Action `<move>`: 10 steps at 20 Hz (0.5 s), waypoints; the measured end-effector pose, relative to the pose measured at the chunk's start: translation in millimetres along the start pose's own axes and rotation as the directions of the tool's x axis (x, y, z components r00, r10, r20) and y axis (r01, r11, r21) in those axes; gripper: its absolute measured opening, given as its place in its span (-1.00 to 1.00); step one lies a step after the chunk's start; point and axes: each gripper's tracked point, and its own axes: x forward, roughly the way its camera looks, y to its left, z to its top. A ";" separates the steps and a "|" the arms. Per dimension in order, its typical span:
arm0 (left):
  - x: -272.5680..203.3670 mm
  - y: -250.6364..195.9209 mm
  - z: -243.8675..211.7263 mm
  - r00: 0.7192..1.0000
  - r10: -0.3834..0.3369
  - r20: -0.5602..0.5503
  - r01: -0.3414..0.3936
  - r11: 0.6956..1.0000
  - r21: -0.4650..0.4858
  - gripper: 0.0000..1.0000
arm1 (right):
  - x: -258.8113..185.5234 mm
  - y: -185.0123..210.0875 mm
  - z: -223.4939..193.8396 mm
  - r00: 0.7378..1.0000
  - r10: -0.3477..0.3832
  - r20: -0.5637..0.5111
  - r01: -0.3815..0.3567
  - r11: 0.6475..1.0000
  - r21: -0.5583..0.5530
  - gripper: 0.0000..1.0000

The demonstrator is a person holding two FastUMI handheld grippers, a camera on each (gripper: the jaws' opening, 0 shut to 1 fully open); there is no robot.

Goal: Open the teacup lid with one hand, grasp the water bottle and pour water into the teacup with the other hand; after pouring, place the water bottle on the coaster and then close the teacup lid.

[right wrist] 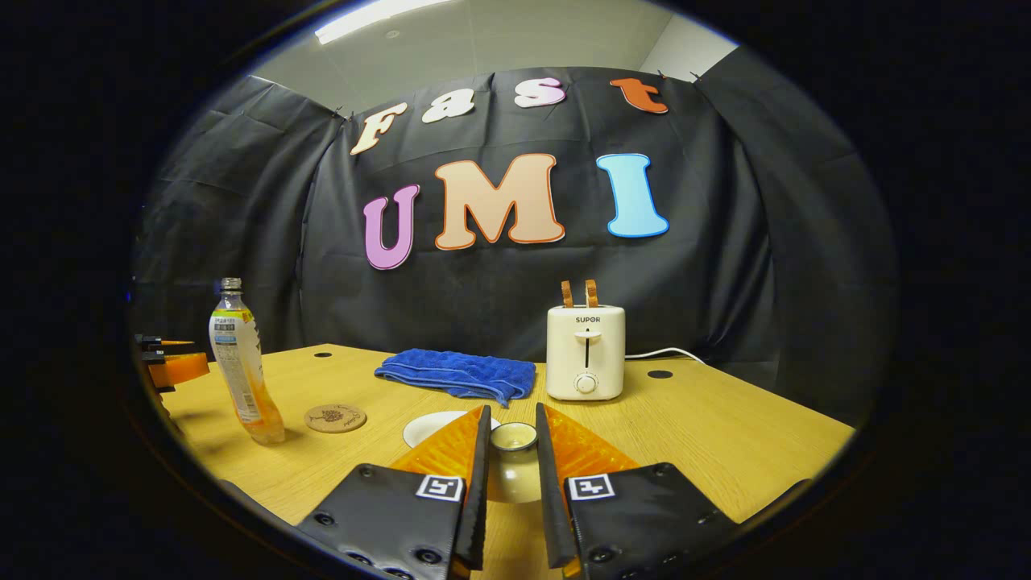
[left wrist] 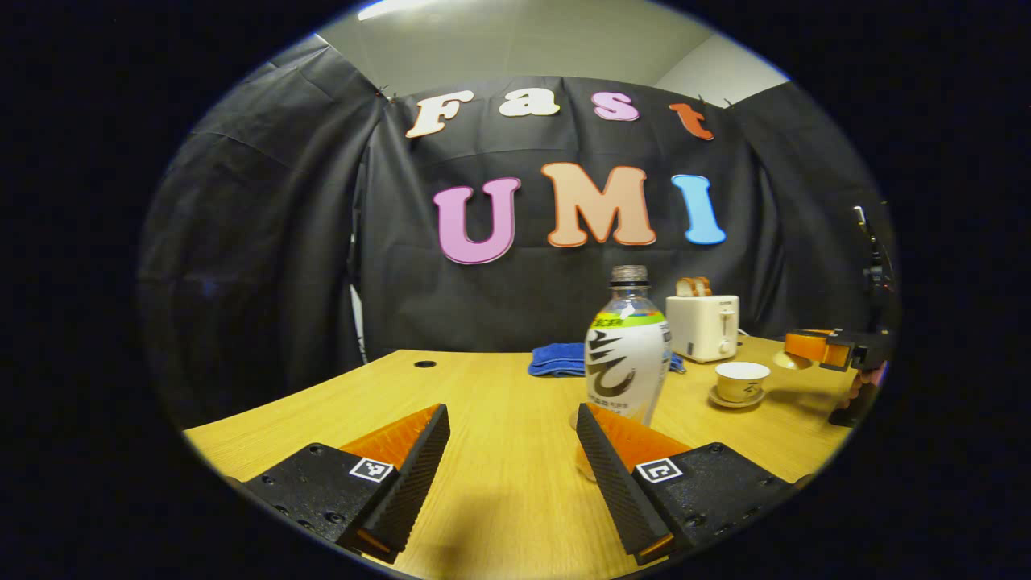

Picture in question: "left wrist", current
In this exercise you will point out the black backdrop cloth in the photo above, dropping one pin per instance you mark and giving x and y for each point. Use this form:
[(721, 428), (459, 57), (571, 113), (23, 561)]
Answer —
[(523, 298)]

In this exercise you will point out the white saucer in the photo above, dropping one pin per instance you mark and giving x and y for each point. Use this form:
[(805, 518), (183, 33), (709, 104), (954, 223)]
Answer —
[(725, 401)]

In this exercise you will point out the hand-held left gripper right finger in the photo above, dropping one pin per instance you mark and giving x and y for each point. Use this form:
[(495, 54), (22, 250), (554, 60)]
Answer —
[(616, 483)]

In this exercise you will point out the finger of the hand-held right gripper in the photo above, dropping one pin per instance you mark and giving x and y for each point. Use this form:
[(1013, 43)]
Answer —
[(809, 346)]

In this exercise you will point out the white toaster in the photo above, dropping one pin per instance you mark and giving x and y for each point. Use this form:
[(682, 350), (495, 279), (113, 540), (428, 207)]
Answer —
[(701, 326)]

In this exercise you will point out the toast slice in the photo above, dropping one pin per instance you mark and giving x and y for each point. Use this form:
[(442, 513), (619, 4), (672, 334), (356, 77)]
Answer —
[(686, 287), (705, 286)]

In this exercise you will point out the white porcelain teacup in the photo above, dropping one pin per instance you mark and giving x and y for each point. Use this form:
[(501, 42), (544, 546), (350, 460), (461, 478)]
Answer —
[(741, 380)]

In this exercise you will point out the clear plastic water bottle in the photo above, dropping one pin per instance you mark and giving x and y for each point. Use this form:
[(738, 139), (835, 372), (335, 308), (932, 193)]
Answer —
[(628, 362)]

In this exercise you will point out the blue towel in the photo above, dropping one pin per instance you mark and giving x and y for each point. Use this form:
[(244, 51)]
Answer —
[(556, 360)]

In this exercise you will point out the white teacup lid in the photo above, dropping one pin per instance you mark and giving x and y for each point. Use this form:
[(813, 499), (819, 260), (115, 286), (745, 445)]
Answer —
[(789, 361)]

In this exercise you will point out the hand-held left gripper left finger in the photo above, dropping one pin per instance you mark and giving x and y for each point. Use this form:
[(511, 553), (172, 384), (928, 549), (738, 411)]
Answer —
[(415, 483)]

